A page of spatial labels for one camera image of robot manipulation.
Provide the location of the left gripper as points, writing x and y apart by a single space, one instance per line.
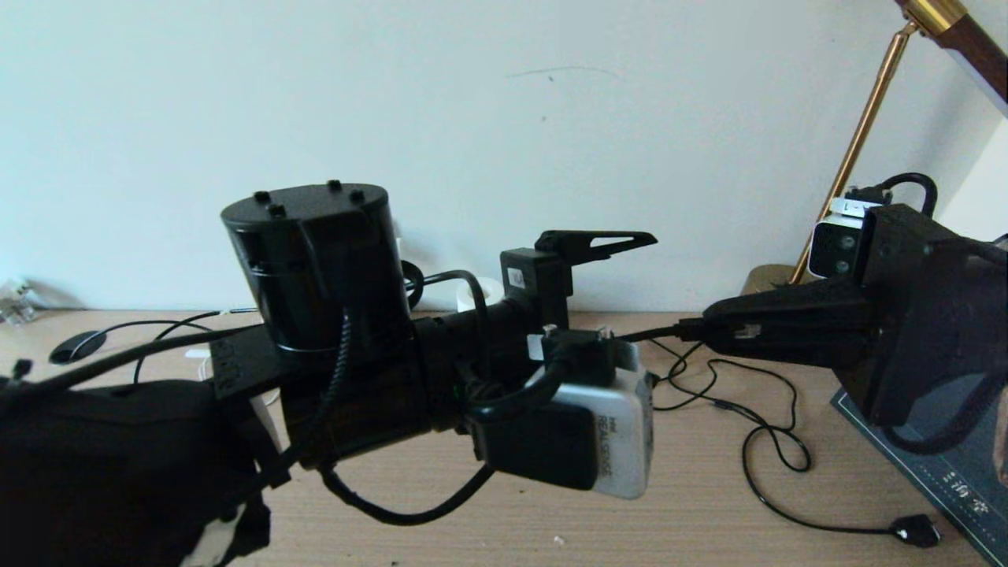
535 283

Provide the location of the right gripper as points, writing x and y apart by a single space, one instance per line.
921 315

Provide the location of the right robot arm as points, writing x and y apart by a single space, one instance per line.
998 315

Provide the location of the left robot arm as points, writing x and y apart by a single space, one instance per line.
315 260

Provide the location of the white toilet paper roll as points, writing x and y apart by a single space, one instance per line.
494 291

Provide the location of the brass desk lamp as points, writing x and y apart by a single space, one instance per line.
854 134

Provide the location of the dark teal gift bag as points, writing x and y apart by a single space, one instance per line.
945 504

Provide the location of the black round desk grommet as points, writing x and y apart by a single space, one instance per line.
77 346

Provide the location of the clear plastic object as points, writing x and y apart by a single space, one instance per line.
16 303

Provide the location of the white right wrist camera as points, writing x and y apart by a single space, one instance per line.
835 244

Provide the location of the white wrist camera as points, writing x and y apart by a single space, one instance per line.
622 441
835 244

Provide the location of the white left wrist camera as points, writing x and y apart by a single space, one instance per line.
622 441

